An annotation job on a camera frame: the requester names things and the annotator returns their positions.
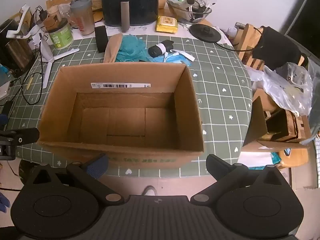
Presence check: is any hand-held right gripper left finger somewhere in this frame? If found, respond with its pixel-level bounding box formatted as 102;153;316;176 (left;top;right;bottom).
27;153;125;205

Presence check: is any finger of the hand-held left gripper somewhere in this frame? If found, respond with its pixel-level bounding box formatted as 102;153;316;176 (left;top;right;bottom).
0;127;40;146

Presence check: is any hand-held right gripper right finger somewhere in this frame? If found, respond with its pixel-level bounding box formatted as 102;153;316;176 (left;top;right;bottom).
190;154;290;204

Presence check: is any brown cardboard box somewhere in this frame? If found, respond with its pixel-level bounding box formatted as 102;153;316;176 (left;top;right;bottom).
36;63;204;170

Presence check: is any blue wipes packet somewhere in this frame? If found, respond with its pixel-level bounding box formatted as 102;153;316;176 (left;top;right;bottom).
152;52;192;67

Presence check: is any teal bath loofah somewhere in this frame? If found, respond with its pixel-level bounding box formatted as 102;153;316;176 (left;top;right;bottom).
115;34;153;63

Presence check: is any small open cardboard box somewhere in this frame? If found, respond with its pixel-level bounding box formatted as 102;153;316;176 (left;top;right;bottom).
241;96;312;153

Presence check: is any white tripod stand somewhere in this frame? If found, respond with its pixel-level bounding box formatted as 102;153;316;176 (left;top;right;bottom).
7;4;80;89

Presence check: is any clear plastic bag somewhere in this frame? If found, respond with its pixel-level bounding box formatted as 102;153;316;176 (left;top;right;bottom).
246;62;314;117

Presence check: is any white jar with green label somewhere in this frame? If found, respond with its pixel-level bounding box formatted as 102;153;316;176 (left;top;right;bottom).
47;19;74;50

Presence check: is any tan sock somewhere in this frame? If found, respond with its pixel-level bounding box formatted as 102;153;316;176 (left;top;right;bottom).
103;34;123;64

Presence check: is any wooden chair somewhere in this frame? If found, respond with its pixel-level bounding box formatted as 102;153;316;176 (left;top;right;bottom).
234;23;309;71

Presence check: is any shaker bottle with grey lid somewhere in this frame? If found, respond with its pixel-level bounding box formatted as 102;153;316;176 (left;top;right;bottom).
69;0;96;36

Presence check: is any black cloth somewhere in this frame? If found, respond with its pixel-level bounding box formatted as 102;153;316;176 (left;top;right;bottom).
252;26;309;71

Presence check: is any black roll with white band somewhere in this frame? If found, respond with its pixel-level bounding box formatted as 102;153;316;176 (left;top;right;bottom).
148;40;174;57

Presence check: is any black kettle base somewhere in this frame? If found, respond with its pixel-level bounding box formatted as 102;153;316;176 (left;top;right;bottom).
189;24;222;43

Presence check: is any yellow wipes packet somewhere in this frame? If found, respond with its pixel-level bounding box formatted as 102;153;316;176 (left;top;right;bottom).
156;16;179;33

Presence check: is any glass bowl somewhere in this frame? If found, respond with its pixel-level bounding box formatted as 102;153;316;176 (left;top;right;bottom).
166;0;212;25

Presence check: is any black air fryer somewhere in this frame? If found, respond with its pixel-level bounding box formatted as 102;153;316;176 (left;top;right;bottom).
100;0;160;32

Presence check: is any black cable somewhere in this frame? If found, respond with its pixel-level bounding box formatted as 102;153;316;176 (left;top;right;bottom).
21;50;48;106

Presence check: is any white cable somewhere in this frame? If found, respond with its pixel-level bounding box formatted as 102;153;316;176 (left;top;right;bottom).
164;50;196;62

